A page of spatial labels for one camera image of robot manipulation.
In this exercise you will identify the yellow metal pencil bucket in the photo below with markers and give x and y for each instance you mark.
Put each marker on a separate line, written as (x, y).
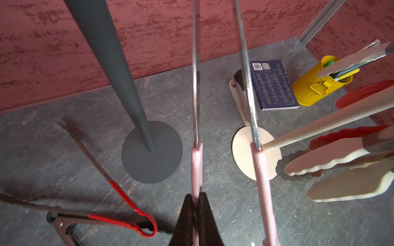
(309, 89)

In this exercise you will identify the cream utensil rack stand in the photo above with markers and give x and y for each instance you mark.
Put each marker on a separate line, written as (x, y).
(375, 102)

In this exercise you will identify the white black stapler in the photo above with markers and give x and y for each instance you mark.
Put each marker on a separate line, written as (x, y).
(239, 95)

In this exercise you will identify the scalloped steel serving tongs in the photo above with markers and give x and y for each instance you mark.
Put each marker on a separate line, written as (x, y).
(368, 163)

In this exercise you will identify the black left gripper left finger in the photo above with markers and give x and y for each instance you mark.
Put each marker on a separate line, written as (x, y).
(184, 230)

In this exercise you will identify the black tipped steel tongs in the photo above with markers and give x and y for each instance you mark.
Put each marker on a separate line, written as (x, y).
(64, 224)

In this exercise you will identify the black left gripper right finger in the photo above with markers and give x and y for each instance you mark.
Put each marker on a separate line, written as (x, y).
(208, 233)

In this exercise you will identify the bundle of pencils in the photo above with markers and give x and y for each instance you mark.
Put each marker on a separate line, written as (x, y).
(347, 72)

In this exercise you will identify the pink handled tweezers tongs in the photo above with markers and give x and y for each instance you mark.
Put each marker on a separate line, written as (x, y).
(257, 151)

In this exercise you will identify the small red silicone tongs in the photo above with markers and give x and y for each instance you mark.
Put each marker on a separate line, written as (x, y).
(347, 100)

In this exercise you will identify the purple book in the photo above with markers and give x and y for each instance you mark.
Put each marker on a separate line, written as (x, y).
(272, 86)

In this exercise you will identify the dark grey utensil rack stand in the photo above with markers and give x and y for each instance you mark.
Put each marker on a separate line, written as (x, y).
(153, 150)

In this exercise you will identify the long red handled steel tongs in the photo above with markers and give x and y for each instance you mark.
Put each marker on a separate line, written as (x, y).
(19, 202)

